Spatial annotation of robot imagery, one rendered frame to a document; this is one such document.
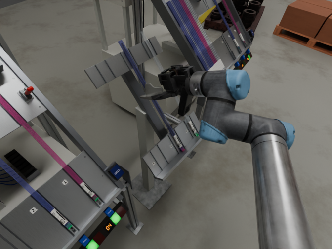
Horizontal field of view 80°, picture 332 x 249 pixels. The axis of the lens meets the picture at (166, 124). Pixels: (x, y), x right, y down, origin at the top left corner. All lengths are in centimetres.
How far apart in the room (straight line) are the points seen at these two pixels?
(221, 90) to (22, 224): 67
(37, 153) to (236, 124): 92
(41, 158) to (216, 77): 88
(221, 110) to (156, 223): 112
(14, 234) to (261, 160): 68
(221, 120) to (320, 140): 193
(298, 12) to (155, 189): 330
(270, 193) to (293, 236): 7
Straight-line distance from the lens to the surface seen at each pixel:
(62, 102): 233
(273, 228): 37
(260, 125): 53
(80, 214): 78
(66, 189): 76
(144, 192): 156
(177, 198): 156
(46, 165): 108
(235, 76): 51
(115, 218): 84
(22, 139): 123
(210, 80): 54
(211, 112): 51
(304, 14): 389
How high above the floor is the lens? 146
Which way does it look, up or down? 49 degrees down
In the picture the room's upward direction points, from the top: 4 degrees clockwise
